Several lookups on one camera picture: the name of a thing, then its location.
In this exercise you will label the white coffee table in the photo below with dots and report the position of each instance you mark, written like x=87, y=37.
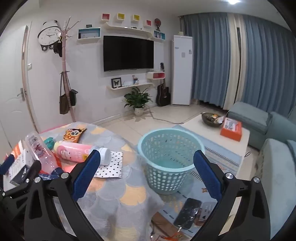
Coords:
x=208, y=136

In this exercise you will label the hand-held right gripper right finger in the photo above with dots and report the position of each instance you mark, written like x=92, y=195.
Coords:
x=208, y=178

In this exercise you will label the black smartphone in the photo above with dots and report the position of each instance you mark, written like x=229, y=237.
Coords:
x=187, y=213

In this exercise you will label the yellow wall cube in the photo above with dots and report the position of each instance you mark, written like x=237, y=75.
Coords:
x=121, y=16
x=136, y=18

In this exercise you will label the green potted plant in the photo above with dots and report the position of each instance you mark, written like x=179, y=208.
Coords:
x=136, y=98

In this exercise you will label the pen holder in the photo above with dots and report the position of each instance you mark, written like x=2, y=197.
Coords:
x=135, y=80

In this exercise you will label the black guitar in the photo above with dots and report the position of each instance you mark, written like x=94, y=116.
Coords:
x=163, y=93

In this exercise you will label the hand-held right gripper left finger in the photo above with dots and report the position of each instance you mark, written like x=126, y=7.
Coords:
x=85, y=178

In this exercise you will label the orange white carton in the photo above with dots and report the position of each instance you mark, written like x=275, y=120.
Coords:
x=17, y=149

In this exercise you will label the black wall television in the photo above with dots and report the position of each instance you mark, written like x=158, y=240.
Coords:
x=128, y=53

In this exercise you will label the black butterfly picture frame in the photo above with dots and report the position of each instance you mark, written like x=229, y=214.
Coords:
x=116, y=83

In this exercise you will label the black white polka-dot cloth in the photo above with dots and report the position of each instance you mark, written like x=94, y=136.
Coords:
x=111, y=166

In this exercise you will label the white red box shelf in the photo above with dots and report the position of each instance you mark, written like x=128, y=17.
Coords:
x=157, y=75

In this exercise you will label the light blue plastic basket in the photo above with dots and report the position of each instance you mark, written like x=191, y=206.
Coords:
x=161, y=183

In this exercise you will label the red round fan ornament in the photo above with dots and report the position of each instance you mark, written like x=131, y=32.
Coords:
x=157, y=22

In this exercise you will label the white light switch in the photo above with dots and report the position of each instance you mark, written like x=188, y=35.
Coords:
x=29, y=66

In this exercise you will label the orange cartoon snack packet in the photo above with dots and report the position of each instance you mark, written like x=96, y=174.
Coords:
x=72, y=134

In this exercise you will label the white low wall shelf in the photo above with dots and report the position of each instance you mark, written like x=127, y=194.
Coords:
x=129, y=86

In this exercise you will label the teal small item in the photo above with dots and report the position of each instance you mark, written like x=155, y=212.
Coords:
x=49, y=141

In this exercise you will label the panda wall clock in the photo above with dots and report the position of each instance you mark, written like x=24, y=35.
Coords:
x=48, y=34

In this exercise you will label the blue playing card box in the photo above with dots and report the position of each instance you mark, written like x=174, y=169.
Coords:
x=19, y=165

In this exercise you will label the white curved wall shelf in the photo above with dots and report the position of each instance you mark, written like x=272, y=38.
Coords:
x=129, y=29

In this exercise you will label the blue white box shelf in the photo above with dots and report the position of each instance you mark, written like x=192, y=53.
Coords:
x=89, y=33

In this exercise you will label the pink bottle with white cap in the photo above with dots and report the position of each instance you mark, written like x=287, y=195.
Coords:
x=76, y=151

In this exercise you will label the small blue box shelf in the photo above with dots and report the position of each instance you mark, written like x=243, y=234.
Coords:
x=161, y=36

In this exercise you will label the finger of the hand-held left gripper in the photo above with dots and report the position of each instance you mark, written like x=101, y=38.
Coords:
x=5, y=165
x=30, y=176

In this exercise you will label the clear bottle with pink label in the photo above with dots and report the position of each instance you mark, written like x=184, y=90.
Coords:
x=40, y=150

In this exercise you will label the ceiling light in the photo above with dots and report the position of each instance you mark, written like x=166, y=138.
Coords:
x=232, y=1

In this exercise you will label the brown hanging bag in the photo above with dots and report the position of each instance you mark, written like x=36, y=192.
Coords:
x=63, y=104

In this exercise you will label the red wall cube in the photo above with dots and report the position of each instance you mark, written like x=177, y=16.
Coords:
x=148, y=22
x=105, y=16

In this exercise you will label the white refrigerator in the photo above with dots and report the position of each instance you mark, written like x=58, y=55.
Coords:
x=182, y=69

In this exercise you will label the pink coat rack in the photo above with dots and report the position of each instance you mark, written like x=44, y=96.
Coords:
x=63, y=62

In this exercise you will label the blue and cream curtains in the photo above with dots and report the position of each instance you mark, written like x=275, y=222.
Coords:
x=254, y=58

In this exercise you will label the teal sofa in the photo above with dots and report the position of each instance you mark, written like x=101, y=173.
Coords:
x=272, y=157

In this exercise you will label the white door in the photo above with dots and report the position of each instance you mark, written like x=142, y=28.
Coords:
x=11, y=76

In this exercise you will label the orange box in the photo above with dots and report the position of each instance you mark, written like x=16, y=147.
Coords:
x=231, y=129

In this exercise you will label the dark round tray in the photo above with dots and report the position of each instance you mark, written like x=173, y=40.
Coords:
x=205, y=120

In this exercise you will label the dark hanging bag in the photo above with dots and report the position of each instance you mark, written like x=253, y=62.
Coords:
x=73, y=97

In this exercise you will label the dark bottle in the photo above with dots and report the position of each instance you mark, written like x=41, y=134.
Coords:
x=162, y=66

